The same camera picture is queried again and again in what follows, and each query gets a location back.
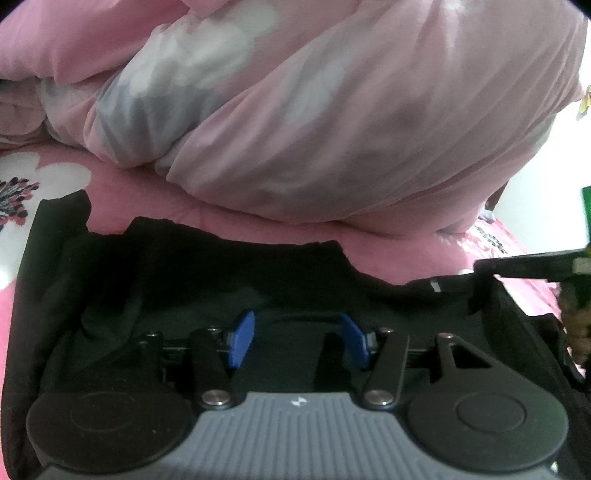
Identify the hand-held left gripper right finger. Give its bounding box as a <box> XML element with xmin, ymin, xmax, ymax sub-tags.
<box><xmin>339</xmin><ymin>313</ymin><xmax>492</xmax><ymax>411</ymax></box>

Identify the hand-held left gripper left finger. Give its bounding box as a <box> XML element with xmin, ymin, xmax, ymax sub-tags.
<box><xmin>139</xmin><ymin>310</ymin><xmax>256</xmax><ymax>411</ymax></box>

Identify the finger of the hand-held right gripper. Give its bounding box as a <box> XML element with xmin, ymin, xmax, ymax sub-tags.
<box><xmin>475</xmin><ymin>249</ymin><xmax>575</xmax><ymax>280</ymax></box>

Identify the black printed t-shirt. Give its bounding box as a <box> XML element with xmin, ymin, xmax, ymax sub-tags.
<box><xmin>0</xmin><ymin>189</ymin><xmax>591</xmax><ymax>480</ymax></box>

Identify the person's right hand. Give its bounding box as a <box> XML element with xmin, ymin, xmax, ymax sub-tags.
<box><xmin>564</xmin><ymin>300</ymin><xmax>591</xmax><ymax>365</ymax></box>

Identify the pink patterned duvet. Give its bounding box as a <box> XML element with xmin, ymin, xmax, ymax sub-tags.
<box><xmin>0</xmin><ymin>0</ymin><xmax>589</xmax><ymax>238</ymax></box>

